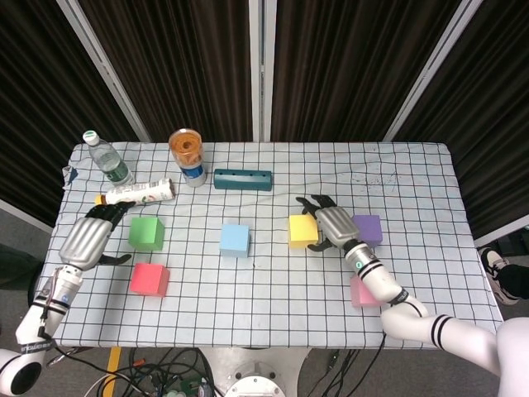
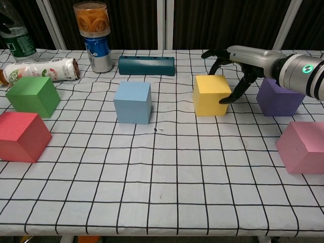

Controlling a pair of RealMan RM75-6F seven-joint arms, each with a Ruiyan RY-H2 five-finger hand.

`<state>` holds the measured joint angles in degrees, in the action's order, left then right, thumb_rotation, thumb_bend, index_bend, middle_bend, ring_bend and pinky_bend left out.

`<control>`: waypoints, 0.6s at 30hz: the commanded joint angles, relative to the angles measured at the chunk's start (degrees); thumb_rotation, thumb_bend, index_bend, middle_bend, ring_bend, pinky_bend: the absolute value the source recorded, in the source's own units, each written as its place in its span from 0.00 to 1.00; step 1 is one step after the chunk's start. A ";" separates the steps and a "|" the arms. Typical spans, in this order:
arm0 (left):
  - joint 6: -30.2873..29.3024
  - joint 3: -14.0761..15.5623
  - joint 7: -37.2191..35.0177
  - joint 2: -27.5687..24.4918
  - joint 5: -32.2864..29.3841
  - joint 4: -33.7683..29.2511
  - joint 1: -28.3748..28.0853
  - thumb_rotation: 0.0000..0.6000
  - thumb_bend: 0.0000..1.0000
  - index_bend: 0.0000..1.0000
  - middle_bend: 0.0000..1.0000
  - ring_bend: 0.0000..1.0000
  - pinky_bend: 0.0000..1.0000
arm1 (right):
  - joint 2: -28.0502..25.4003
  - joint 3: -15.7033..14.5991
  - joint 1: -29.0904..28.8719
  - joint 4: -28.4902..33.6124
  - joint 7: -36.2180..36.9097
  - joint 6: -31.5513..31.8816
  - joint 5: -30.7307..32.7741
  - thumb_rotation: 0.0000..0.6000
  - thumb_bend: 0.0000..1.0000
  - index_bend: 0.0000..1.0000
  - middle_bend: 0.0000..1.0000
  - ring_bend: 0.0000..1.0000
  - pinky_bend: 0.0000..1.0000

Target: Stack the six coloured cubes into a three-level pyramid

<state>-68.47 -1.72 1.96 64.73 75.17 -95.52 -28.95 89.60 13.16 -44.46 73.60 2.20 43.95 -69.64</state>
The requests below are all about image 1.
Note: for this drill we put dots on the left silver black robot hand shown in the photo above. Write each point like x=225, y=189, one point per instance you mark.
x=84, y=244

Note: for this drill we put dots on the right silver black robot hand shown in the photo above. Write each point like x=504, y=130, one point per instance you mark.
x=336, y=225

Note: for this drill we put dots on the purple foam cube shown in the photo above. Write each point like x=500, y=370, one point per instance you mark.
x=370, y=229

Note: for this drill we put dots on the yellow foam cube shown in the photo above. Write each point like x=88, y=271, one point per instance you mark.
x=301, y=231

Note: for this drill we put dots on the green foam cube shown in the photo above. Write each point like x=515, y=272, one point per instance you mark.
x=144, y=233

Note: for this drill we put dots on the red foam cube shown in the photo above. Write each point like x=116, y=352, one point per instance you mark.
x=149, y=280

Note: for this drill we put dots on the light blue foam cube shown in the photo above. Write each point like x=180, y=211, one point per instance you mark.
x=234, y=240

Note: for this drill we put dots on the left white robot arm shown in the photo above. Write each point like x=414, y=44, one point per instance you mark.
x=45, y=314

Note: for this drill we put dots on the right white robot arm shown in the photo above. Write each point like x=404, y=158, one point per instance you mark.
x=413, y=322

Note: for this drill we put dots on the pink foam cube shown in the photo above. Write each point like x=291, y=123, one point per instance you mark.
x=360, y=294

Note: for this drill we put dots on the white labelled drink bottle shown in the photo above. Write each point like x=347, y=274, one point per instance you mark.
x=142, y=192

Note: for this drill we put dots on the clear water bottle green label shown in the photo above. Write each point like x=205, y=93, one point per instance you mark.
x=108, y=161

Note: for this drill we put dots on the teal block with holes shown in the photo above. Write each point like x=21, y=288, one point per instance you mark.
x=241, y=181

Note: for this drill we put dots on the white checkered tablecloth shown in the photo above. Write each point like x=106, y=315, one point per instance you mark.
x=264, y=310

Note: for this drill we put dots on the blue and white can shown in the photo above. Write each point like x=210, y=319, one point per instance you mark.
x=194, y=177

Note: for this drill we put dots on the clear jar of rubber bands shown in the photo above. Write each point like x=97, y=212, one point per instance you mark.
x=186, y=148

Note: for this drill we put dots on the dark pleated curtain panel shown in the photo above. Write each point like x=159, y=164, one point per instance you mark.
x=496, y=103
x=177, y=62
x=351, y=62
x=33, y=103

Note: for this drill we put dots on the white and black sneaker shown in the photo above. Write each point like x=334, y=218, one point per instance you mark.
x=494, y=264

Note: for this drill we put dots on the black trouser leg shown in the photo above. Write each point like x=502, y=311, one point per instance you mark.
x=516, y=281

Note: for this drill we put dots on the white screen base rail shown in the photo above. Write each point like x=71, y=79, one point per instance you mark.
x=25, y=216
x=504, y=233

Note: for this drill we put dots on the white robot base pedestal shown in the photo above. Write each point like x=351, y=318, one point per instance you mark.
x=252, y=372

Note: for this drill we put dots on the white aluminium screen post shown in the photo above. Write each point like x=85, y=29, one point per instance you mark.
x=434, y=66
x=261, y=70
x=103, y=66

